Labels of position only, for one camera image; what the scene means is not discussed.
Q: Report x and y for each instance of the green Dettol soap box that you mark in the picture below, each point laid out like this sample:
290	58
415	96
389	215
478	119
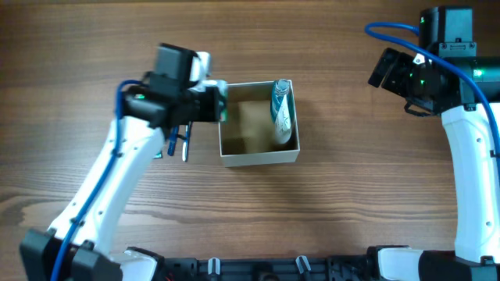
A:
223	89

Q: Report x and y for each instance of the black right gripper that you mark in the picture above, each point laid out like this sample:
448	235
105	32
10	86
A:
383	66

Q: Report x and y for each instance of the blue mouthwash bottle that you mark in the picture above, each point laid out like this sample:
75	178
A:
281	89

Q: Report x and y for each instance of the Colgate toothpaste tube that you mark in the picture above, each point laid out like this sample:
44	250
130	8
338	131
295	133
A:
159	155

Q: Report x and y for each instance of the white open cardboard box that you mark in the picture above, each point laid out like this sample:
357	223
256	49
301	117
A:
248	136

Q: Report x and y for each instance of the blue white toothbrush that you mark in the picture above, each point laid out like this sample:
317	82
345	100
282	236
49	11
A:
186	144

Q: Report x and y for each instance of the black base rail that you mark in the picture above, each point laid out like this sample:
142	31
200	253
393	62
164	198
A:
339	267

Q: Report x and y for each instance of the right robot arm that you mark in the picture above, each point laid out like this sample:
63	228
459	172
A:
446	38

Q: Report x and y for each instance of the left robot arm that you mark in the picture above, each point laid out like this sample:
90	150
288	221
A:
178	91

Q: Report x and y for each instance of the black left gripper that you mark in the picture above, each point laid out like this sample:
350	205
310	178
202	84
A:
213	104

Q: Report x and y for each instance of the blue disposable razor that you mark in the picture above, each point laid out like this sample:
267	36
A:
172	141

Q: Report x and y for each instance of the white leaf-print lotion tube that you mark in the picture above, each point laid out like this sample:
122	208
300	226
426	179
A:
283	123

